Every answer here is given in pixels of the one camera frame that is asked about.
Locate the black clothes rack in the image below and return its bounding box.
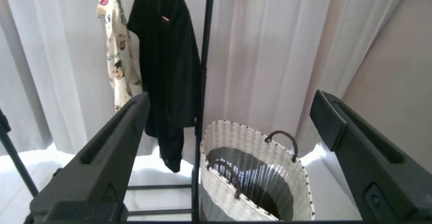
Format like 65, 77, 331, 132
0, 0, 217, 223

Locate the white curtain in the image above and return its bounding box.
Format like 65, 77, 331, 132
0, 0, 416, 157

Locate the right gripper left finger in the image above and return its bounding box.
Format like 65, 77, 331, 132
28, 91, 152, 222

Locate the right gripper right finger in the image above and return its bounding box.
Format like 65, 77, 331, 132
308, 88, 432, 222

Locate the pink clothes hanger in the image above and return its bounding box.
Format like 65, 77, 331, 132
161, 0, 178, 22

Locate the black garment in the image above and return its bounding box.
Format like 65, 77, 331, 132
126, 0, 203, 173

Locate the white laundry basket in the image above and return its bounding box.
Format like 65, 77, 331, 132
199, 119, 316, 222

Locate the cream printed garment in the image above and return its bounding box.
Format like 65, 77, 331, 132
96, 0, 144, 113

